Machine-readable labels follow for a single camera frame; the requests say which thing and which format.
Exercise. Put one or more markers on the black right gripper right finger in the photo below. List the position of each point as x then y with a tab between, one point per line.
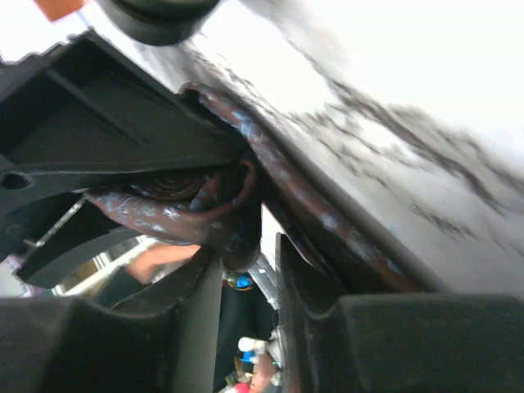
338	342

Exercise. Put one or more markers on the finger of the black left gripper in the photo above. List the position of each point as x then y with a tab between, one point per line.
82	115
55	236

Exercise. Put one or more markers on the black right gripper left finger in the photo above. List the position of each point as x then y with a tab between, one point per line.
162	339

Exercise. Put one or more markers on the dark brown blue floral tie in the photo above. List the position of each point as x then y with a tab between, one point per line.
222	209

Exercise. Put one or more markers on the orange wooden divided tray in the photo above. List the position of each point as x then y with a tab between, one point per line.
57	9

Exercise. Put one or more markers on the dark metal crank handle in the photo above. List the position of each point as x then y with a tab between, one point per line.
158	22

